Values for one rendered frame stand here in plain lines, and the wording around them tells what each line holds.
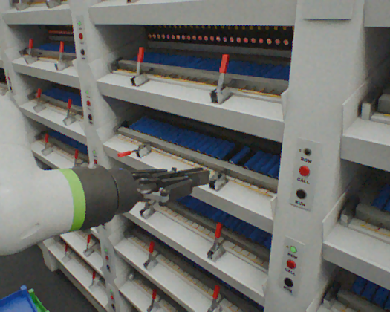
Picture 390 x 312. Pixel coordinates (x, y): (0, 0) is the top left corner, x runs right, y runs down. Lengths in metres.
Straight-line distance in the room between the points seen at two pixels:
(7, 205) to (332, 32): 0.47
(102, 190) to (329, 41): 0.38
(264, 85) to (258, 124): 0.09
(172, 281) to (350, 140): 0.71
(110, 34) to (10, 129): 0.60
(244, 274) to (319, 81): 0.46
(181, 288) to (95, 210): 0.60
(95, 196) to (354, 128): 0.39
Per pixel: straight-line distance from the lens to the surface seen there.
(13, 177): 0.45
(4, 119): 0.51
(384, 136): 0.54
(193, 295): 1.02
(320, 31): 0.54
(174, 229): 0.94
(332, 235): 0.63
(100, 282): 1.66
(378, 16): 0.52
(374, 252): 0.62
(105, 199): 0.50
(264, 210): 0.67
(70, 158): 1.44
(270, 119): 0.59
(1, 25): 1.67
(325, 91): 0.54
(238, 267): 0.82
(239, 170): 0.74
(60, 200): 0.47
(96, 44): 1.01
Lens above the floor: 1.28
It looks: 22 degrees down
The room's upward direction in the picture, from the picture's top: straight up
